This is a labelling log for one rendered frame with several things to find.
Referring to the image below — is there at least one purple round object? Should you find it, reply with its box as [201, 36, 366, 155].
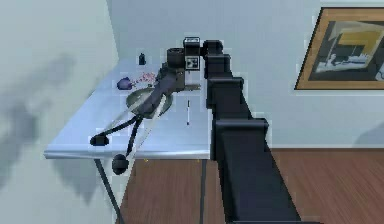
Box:
[116, 77, 133, 91]

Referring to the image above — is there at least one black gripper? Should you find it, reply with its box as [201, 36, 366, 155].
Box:
[89, 47, 187, 176]

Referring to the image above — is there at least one grey round bowl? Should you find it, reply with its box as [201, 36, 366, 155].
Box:
[125, 87, 174, 118]

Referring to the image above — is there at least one pink speckled object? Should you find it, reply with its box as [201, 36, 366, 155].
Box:
[132, 71, 157, 87]

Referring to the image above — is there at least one wood framed picture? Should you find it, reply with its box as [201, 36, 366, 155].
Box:
[294, 6, 384, 91]

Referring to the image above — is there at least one thin black and white pen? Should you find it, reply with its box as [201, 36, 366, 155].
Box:
[185, 99, 192, 127]

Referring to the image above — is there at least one pale blue table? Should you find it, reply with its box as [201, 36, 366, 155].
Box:
[43, 59, 214, 224]

